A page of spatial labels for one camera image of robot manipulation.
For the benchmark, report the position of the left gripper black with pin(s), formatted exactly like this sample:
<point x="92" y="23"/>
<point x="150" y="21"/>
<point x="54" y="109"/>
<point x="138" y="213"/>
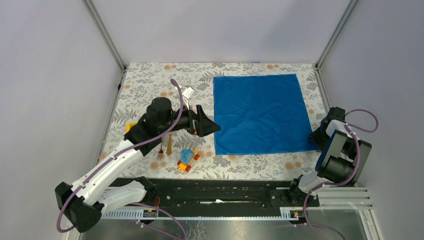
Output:
<point x="199" y="123"/>

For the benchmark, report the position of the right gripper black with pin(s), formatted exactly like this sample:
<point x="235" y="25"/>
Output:
<point x="313" y="136"/>

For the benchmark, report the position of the blue cloth napkin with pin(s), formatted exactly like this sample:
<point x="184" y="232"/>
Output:
<point x="264" y="114"/>

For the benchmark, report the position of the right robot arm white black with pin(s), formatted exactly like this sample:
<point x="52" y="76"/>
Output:
<point x="342" y="159"/>

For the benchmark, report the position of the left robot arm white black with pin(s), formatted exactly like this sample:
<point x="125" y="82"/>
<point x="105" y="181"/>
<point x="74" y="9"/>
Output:
<point x="85" y="200"/>

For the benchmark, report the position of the blue orange toy car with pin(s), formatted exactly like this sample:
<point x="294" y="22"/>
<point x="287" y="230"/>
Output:
<point x="186" y="159"/>

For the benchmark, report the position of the gold fork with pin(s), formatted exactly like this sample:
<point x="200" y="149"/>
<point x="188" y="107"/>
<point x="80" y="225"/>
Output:
<point x="160" y="154"/>

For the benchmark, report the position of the yellow toy block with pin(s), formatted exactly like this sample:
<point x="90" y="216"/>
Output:
<point x="129" y="126"/>

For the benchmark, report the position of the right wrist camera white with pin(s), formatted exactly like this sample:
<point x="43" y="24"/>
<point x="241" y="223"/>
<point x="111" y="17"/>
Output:
<point x="337" y="125"/>

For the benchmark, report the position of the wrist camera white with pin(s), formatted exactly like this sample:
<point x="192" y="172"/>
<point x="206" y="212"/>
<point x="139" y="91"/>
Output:
<point x="186" y="94"/>
<point x="337" y="125"/>

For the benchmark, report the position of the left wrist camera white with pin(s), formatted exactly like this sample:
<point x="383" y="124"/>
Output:
<point x="186" y="94"/>

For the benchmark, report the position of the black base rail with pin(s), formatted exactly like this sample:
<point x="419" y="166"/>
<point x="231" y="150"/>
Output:
<point x="224" y="199"/>

